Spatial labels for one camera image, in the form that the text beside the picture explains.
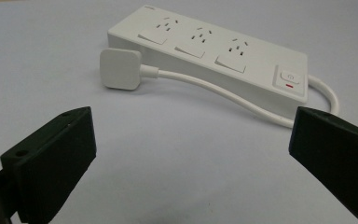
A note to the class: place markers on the white power plug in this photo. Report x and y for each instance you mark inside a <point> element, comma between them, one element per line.
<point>120,69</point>

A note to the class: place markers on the white power strip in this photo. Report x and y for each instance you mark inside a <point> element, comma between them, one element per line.
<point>230,56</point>

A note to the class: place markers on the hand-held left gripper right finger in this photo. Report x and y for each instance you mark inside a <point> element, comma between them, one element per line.
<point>335,152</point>

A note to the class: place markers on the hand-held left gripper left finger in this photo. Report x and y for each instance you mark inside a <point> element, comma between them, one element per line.
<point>52,161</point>

